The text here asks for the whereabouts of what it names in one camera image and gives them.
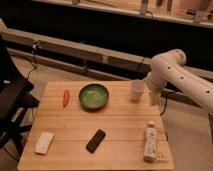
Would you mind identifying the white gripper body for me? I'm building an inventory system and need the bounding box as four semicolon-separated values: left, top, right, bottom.
144;72;164;92

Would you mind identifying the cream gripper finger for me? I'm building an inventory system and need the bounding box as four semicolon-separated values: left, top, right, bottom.
149;91;161;106

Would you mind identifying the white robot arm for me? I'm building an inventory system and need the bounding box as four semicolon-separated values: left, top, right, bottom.
146;49;213;117

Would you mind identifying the green ceramic bowl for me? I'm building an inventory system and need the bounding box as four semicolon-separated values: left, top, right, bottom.
79;83;109;110

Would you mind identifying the white plastic bottle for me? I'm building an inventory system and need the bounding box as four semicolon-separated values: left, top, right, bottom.
144;121;157;162

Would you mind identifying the black remote control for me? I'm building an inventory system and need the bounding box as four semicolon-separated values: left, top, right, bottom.
86;129;106;153

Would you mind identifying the wooden table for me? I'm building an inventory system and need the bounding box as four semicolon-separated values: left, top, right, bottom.
18;81;174;171

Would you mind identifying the orange carrot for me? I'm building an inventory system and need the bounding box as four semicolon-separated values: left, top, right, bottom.
63;90;70;108

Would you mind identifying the black chair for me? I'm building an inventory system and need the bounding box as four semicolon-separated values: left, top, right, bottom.
0;35;39;155

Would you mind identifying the black hanging cable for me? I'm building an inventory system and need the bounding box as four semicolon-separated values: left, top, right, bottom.
25;40;40;81

